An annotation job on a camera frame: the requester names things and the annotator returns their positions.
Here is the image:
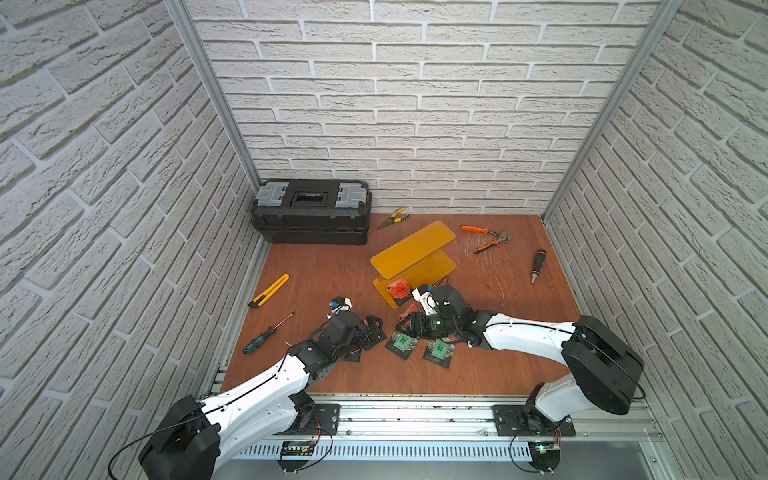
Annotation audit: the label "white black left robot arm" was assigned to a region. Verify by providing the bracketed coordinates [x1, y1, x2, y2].
[138, 310, 387, 479]

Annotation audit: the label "left controller board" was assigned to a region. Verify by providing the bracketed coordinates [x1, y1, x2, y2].
[278, 441, 315, 473]

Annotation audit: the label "yellow black pliers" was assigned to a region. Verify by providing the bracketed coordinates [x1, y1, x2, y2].
[377, 207, 410, 230]

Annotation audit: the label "aluminium frame rail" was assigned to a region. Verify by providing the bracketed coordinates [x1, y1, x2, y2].
[173, 392, 667, 445]

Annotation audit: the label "yellow utility knife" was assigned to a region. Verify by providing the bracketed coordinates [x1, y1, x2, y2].
[248, 274, 290, 309]

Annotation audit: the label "green handled screwdriver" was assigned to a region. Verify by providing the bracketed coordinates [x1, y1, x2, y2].
[243, 312, 295, 355]

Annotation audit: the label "green tea bag right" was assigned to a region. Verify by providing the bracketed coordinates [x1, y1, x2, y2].
[423, 339, 456, 369]

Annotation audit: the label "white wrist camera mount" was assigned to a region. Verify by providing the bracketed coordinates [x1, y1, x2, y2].
[412, 285, 437, 315]
[328, 297, 351, 318]

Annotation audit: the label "controller board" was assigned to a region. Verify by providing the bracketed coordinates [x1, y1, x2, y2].
[278, 441, 315, 473]
[528, 443, 561, 474]

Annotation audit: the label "red tea bag large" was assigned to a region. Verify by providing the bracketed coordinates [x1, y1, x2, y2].
[386, 278, 411, 306]

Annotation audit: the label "black plastic toolbox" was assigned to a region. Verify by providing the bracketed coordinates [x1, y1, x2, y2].
[250, 179, 372, 246]

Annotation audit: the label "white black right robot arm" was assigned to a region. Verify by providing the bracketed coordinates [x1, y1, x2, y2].
[397, 285, 644, 435]

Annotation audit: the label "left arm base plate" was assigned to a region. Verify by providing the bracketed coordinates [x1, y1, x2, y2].
[283, 403, 341, 435]

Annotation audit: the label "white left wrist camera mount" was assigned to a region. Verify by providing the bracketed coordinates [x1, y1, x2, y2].
[328, 297, 351, 318]

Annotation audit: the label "orange black pliers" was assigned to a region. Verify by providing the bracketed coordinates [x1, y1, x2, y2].
[460, 224, 513, 256]

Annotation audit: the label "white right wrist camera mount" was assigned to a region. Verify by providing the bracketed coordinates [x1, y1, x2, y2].
[412, 285, 437, 315]

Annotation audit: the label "right controller board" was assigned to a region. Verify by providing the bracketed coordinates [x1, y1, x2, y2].
[528, 443, 561, 474]

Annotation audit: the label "black orange screwdriver handle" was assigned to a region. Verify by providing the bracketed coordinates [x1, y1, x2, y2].
[530, 249, 547, 284]

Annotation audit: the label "green tea bag left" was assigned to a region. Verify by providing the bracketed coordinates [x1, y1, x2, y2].
[385, 331, 419, 360]

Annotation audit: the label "yellow wooden two-tier shelf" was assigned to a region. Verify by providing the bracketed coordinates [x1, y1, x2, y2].
[371, 221, 457, 309]

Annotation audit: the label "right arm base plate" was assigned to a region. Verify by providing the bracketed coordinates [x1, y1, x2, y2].
[491, 405, 576, 437]

